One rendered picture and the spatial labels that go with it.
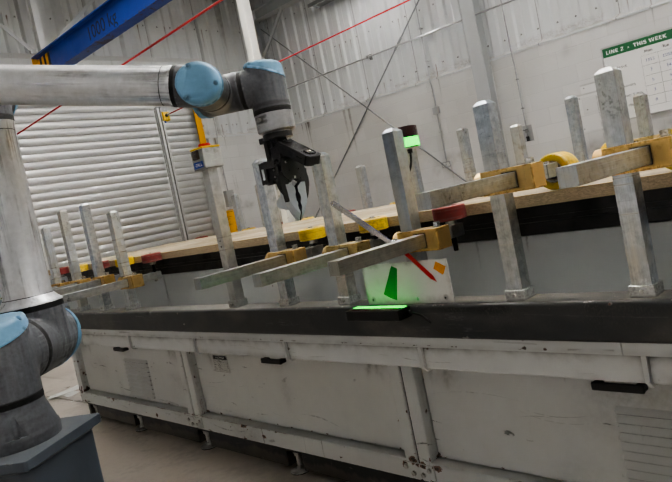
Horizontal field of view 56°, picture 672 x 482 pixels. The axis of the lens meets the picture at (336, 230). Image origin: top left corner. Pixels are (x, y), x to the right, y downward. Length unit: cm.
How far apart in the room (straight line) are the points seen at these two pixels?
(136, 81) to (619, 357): 111
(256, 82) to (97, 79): 34
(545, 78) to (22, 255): 798
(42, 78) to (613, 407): 146
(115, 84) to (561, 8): 793
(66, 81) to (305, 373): 131
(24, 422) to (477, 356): 98
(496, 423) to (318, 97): 981
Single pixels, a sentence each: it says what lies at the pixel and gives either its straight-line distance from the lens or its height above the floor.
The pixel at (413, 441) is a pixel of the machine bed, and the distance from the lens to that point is 198.
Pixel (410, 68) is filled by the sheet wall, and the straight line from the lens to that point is 1006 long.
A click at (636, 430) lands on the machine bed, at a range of 163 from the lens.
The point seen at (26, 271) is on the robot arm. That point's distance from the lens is 165.
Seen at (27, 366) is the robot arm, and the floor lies 76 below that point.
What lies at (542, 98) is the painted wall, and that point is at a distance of 902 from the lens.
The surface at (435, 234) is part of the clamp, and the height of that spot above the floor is 86.
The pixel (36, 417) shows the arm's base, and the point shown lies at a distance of 152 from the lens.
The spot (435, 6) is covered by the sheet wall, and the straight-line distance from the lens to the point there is 992.
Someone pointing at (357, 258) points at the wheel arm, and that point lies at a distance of 125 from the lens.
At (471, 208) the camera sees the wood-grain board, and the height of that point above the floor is 89.
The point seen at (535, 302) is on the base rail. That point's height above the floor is 70.
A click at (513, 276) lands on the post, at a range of 133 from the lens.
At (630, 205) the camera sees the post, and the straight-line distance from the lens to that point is 121.
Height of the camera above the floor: 98
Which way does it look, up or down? 3 degrees down
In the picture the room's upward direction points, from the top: 12 degrees counter-clockwise
